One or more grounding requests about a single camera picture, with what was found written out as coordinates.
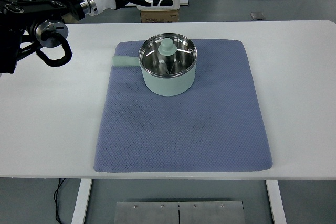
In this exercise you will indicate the green pot with handle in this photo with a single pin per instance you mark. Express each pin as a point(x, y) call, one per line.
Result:
point(162, 86)

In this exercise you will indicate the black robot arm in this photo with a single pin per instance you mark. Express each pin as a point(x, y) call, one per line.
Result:
point(37, 26)

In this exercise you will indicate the cardboard box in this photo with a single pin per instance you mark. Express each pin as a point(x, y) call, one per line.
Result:
point(159, 16)

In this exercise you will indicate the glass lid green knob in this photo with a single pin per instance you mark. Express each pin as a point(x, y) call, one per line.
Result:
point(168, 55)

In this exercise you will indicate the grey floor socket cover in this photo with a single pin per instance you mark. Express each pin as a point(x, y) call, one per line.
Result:
point(257, 16)

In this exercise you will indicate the blue quilted mat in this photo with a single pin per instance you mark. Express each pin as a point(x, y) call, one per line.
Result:
point(214, 126)

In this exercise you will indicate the left white table leg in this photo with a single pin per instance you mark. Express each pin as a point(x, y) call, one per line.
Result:
point(81, 205)

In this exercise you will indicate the white table leg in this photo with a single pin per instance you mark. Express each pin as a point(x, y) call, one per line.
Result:
point(81, 205)
point(275, 201)

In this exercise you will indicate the metal floor plate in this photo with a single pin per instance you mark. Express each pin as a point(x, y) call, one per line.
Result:
point(180, 212)

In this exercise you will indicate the right white table leg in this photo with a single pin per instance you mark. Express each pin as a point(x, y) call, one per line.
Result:
point(275, 201)

